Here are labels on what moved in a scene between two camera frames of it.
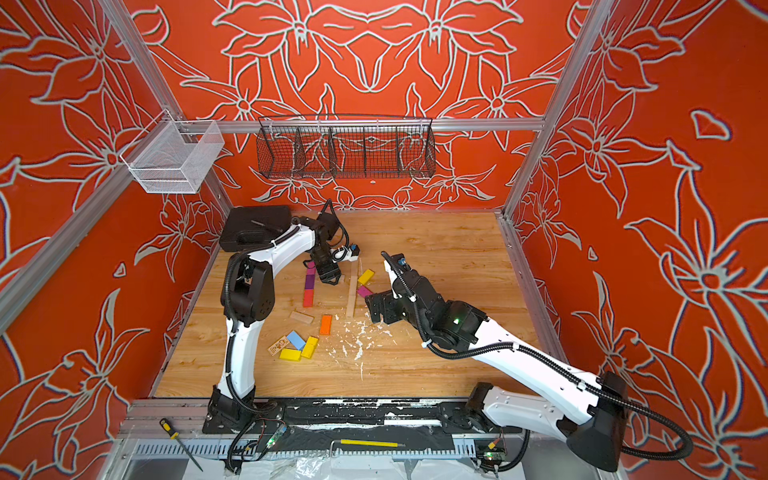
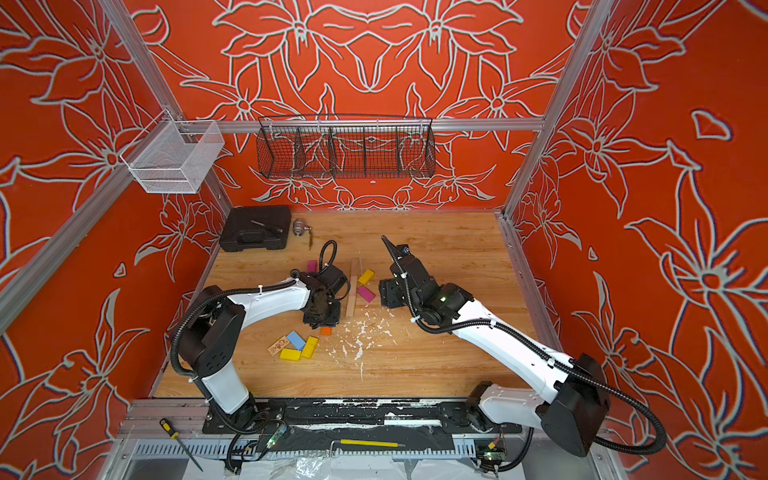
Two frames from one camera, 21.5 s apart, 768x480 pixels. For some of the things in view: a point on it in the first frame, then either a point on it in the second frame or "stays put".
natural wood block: x=351 y=306 stays put
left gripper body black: x=326 y=267 -> x=329 y=316
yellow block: x=366 y=275 stays put
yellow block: x=309 y=347 stays put
